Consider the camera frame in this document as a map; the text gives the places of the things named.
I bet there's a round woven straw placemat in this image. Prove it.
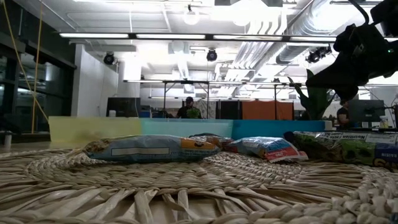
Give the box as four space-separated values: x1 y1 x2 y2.
0 146 398 224

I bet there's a teal plastic bin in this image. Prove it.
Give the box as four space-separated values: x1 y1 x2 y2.
140 118 234 147

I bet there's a globe pendant lamp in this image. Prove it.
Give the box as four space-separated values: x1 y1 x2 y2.
183 4 200 26

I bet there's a green snack packet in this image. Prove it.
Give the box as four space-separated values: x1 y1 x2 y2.
292 130 398 170

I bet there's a yellow plastic bin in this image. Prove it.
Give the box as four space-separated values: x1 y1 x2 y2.
49 116 142 147

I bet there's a black partition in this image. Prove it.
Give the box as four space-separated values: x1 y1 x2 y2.
216 100 243 120

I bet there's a blue plastic bin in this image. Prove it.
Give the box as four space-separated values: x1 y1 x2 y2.
231 119 326 141

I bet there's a silver ceiling duct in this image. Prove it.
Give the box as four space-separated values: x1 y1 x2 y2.
275 0 343 65

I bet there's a blue red-ended granola bar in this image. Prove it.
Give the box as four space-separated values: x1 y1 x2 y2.
226 136 309 164

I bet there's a yellow extension cord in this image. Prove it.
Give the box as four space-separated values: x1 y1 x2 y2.
1 0 50 123
30 0 44 135

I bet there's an orange partition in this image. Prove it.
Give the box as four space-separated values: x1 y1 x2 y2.
241 101 295 121

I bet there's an orange blue granola bar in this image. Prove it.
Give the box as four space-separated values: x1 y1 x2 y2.
82 134 221 163

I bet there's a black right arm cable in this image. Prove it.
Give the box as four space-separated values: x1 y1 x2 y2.
347 0 371 26

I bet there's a person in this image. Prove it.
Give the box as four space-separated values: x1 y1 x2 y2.
336 99 351 130
176 96 203 119

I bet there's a black workstation frame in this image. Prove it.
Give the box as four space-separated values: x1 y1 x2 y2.
124 79 308 121

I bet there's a long ceiling light fixture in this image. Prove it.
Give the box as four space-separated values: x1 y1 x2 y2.
58 32 338 44

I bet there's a computer monitor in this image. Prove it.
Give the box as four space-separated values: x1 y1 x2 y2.
348 99 386 128

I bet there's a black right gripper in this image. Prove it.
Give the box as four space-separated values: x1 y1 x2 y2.
306 23 392 101

